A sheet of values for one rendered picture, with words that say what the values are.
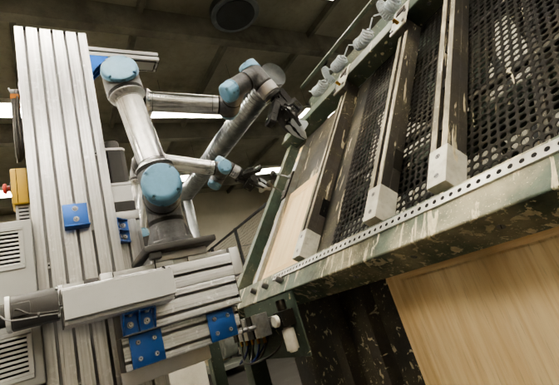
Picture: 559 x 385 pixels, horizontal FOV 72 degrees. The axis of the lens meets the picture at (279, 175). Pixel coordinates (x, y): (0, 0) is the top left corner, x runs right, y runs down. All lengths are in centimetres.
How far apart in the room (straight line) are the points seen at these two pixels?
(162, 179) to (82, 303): 39
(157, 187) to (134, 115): 26
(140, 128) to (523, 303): 118
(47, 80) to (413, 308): 155
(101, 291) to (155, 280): 13
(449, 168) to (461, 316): 49
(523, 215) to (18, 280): 129
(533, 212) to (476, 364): 61
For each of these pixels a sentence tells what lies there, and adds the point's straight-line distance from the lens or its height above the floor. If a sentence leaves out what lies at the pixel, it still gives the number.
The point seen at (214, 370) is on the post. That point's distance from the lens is 210.
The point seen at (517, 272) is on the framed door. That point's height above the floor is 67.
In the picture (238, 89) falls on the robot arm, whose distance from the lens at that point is 141.
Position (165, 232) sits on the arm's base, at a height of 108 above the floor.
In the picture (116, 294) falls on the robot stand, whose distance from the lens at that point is 108.
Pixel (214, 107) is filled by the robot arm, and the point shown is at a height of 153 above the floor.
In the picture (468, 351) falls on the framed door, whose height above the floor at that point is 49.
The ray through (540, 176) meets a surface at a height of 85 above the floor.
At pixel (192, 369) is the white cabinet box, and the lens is 546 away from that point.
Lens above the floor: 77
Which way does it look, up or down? 18 degrees up
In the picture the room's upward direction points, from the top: 18 degrees counter-clockwise
